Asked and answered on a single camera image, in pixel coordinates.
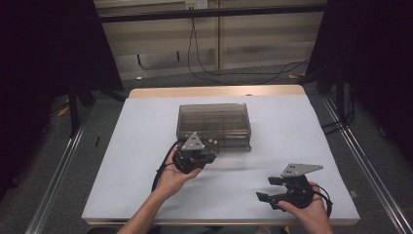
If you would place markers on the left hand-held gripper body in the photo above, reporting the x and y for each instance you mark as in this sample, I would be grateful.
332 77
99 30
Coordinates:
191 159

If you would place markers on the black curtain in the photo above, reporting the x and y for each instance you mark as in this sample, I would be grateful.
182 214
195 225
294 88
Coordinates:
373 65
39 81

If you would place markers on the white table mat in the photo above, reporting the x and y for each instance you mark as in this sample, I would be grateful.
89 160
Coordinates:
227 182

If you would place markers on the white wall socket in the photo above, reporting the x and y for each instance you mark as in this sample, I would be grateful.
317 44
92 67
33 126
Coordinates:
196 4

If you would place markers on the metal floor rail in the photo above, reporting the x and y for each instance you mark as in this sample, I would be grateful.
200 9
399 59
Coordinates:
55 182
373 169

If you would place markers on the person's left hand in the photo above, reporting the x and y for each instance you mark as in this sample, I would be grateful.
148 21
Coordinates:
173 182

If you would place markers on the person's right hand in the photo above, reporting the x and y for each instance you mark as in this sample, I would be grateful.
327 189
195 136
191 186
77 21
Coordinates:
315 217

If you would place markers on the black horizontal bar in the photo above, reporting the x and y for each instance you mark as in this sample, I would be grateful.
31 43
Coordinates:
211 13

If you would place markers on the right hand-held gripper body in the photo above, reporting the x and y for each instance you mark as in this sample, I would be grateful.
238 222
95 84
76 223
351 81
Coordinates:
298 191

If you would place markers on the smoky transparent drawer box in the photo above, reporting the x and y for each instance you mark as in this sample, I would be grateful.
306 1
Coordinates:
214 120

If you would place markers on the black stand pole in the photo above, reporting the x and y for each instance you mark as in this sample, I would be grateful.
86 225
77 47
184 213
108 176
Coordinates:
73 110
340 97

